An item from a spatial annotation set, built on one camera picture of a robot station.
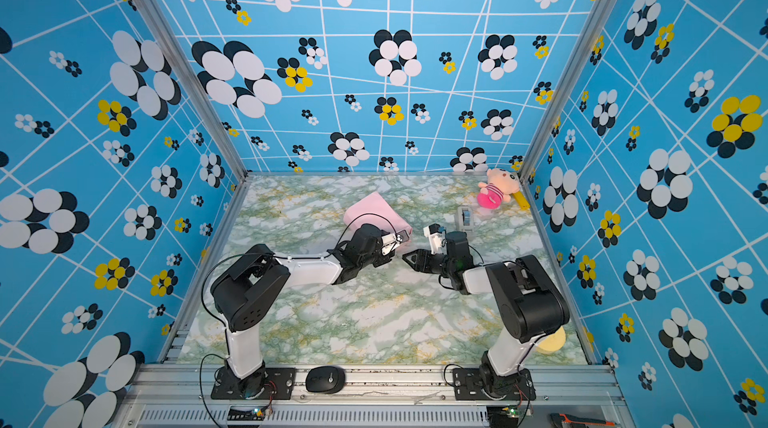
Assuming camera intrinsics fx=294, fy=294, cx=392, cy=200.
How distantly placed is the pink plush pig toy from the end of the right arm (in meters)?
0.32

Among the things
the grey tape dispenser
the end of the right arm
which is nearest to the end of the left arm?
the end of the right arm

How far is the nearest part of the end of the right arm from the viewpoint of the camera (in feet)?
2.75

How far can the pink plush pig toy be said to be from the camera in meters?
1.07
